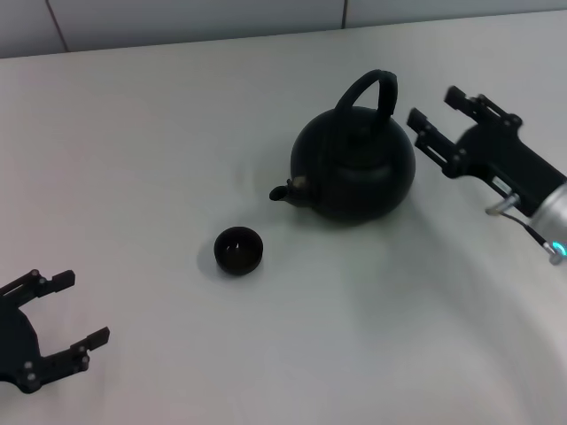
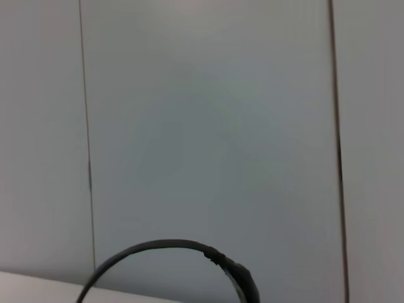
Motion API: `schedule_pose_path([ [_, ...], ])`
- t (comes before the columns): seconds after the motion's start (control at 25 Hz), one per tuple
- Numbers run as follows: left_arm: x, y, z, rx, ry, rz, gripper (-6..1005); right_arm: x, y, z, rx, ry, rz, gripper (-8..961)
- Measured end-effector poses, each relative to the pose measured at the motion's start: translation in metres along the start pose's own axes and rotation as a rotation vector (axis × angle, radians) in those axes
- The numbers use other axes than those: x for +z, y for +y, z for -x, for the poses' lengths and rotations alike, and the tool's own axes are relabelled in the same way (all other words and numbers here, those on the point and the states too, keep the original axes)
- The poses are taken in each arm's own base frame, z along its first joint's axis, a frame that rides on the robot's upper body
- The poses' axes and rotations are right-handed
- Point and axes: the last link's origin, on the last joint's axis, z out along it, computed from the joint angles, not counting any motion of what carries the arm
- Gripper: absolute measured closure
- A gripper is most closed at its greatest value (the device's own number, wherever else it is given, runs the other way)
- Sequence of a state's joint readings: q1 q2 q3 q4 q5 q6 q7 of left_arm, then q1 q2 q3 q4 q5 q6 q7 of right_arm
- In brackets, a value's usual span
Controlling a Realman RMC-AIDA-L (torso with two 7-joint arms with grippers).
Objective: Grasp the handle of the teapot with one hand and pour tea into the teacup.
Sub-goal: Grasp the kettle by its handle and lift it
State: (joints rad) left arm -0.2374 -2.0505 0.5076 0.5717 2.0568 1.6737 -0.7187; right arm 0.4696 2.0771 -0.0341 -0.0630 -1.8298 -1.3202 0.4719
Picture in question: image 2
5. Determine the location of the black round teapot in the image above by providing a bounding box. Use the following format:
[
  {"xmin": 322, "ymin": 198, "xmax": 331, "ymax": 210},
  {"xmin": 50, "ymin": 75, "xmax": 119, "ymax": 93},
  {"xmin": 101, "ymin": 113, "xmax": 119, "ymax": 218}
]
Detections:
[{"xmin": 76, "ymin": 239, "xmax": 262, "ymax": 303}]

